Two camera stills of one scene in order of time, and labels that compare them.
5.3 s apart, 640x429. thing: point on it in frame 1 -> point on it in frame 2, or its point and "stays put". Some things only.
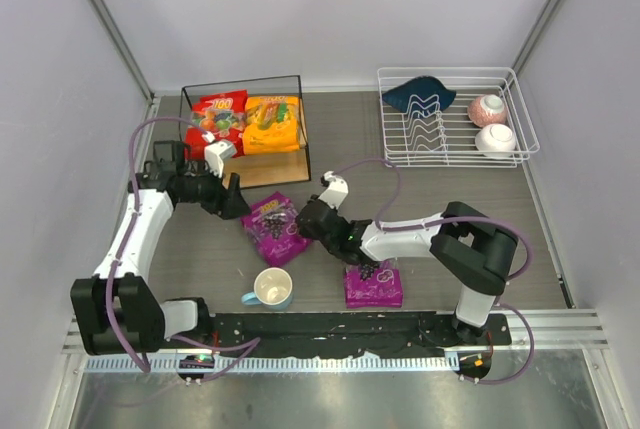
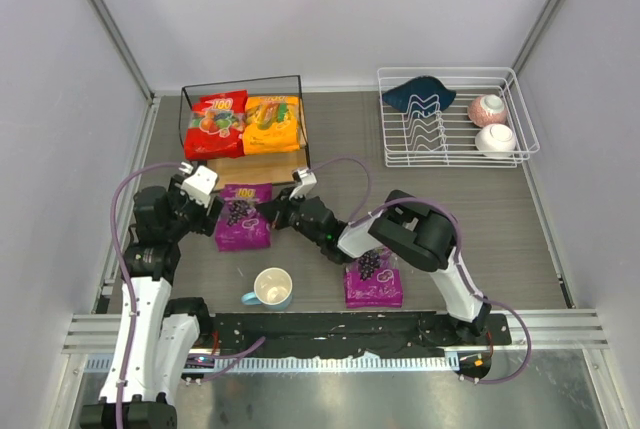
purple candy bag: (272, 225) -> (239, 225)
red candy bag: (219, 117) stays put
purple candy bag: (375, 284) stays put
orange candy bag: (272, 124) stays put
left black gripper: (220, 194) -> (208, 214)
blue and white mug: (273, 288) stays put
